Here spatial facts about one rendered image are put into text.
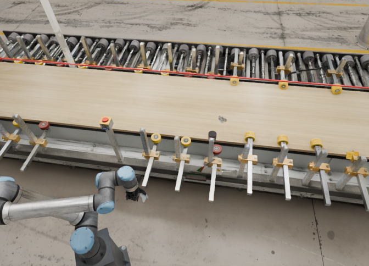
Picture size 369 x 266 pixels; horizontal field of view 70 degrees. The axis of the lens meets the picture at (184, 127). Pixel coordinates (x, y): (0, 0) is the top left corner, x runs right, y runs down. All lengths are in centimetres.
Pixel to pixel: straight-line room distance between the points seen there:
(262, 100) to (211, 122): 54
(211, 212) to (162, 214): 50
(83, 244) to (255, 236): 158
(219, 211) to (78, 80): 194
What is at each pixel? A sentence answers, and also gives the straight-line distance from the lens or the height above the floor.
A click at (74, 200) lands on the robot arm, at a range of 157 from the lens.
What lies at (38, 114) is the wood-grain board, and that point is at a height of 90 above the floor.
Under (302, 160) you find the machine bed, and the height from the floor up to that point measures 73.
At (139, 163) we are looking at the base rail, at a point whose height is 70.
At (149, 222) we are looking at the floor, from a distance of 282.
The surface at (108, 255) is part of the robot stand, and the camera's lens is 217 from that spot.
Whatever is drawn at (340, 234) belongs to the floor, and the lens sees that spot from 308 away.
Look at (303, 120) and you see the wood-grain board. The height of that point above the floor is 90.
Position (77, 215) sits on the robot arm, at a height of 91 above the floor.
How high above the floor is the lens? 262
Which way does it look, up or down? 50 degrees down
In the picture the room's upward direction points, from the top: 3 degrees counter-clockwise
